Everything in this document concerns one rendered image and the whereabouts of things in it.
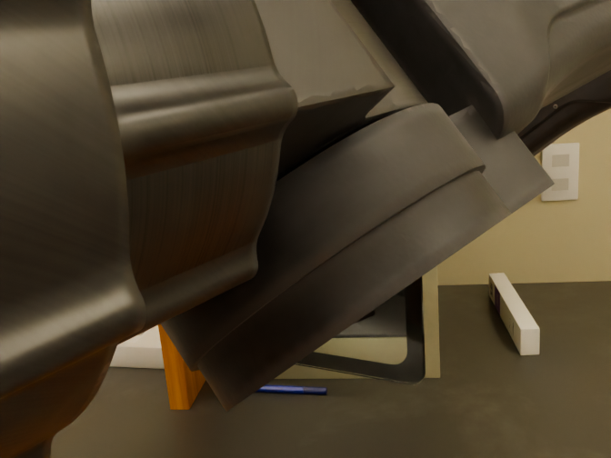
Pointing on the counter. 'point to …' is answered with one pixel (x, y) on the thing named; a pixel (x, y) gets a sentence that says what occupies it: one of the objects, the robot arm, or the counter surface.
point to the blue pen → (293, 389)
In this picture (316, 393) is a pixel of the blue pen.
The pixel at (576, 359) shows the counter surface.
